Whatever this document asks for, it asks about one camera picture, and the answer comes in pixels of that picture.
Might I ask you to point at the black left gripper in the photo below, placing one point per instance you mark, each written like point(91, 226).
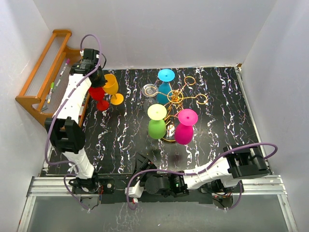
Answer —
point(102, 82)

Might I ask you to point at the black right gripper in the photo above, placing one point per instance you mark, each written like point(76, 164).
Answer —
point(142, 164)

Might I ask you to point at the red wine glass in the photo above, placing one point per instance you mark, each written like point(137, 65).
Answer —
point(98, 93)

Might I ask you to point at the yellow orange wine glass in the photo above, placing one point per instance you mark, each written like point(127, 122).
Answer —
point(111, 87)

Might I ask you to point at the blue wine glass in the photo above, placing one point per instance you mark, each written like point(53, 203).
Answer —
point(166, 76)

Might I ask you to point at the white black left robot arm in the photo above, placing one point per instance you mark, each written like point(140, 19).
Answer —
point(65, 134)

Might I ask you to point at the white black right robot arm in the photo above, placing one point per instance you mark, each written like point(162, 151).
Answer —
point(233, 165)

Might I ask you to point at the green wine glass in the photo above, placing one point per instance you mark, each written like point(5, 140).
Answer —
point(157, 125)

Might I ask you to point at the magenta wine glass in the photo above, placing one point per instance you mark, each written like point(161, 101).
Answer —
point(184, 131)

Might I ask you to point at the clear wine glass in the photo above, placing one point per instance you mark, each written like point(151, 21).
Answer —
point(149, 91)

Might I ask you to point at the purple cap marker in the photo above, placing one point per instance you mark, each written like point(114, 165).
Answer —
point(65, 66)

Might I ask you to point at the green cap marker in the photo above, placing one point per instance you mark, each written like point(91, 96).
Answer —
point(50, 92)

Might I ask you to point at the wooden tiered shelf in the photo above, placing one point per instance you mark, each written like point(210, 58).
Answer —
point(33, 95)

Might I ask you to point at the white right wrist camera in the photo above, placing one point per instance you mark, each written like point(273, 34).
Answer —
point(135, 192)

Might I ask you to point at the gold wire glass rack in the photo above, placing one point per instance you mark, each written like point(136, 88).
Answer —
point(176, 98)

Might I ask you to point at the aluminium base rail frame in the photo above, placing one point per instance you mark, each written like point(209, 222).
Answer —
point(157, 202)

